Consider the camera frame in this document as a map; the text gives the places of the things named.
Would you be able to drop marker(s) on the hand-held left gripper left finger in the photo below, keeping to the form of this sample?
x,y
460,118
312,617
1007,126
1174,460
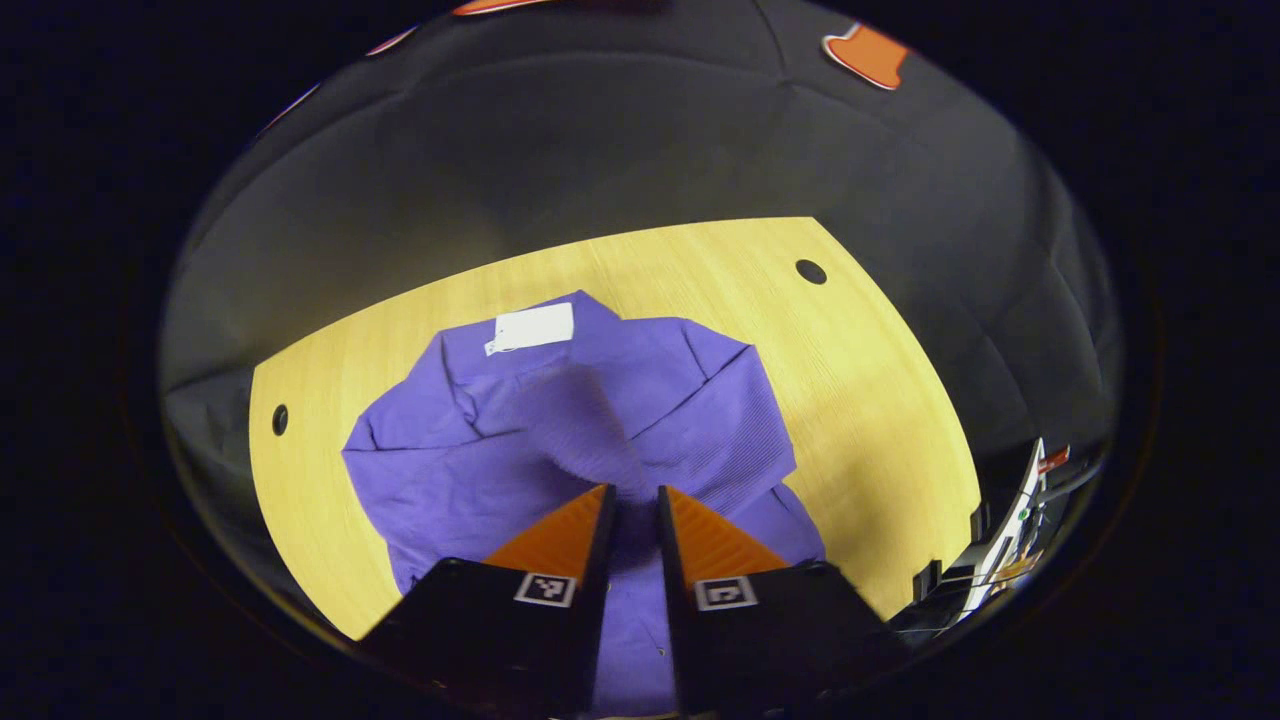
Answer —
x,y
598,600

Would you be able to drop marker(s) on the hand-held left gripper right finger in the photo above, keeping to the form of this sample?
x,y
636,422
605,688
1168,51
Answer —
x,y
675,620

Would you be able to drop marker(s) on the purple shirt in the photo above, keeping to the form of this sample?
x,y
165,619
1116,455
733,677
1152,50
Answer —
x,y
500,470

